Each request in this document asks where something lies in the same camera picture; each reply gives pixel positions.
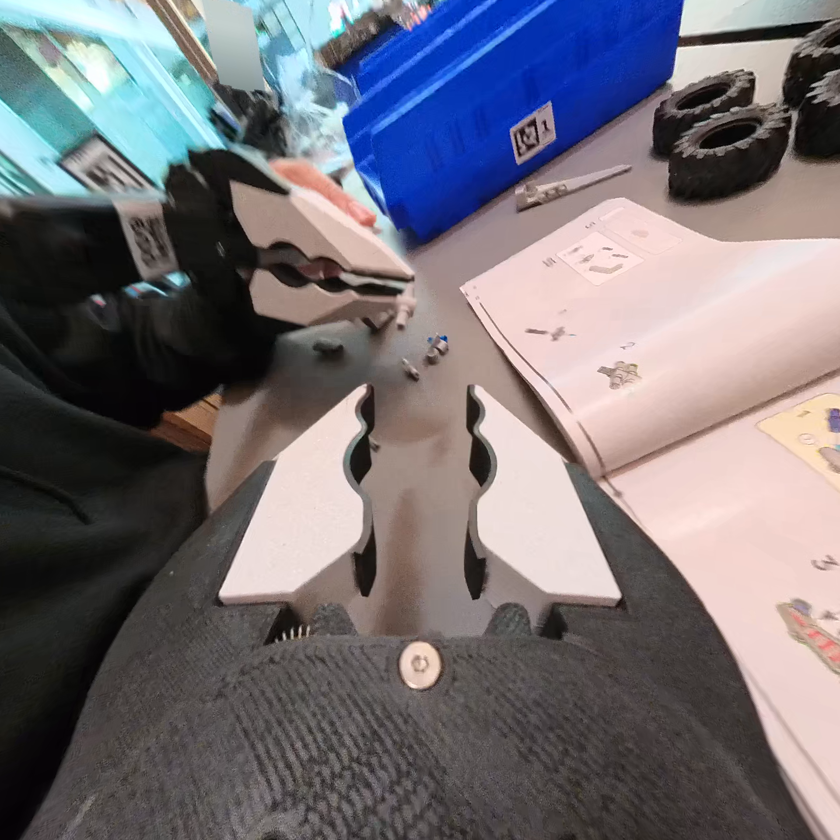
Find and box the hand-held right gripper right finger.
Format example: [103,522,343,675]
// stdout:
[465,384,622,607]

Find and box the large blue plastic bin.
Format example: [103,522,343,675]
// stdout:
[331,0,685,245]

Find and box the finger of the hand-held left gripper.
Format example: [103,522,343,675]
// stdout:
[251,264,418,329]
[230,182,416,286]

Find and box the black toy tyre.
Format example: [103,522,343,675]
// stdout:
[783,20,840,110]
[793,71,840,159]
[667,103,792,202]
[652,68,757,157]

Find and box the pink cloth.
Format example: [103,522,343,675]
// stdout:
[270,156,380,229]

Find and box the wooden board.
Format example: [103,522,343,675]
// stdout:
[156,392,222,455]

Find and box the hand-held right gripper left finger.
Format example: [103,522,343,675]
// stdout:
[218,384,378,608]

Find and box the person's dark hoodie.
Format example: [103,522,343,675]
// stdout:
[0,298,221,840]

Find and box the grey toy connector piece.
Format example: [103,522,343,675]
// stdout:
[363,289,419,333]

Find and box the open instruction booklet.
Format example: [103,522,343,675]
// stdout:
[459,197,840,840]

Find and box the framed black and white tag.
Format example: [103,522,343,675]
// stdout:
[58,133,157,196]

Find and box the grey toy saw beam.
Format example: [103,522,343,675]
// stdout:
[514,164,633,213]

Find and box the person's left forearm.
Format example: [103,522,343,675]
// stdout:
[39,285,284,429]

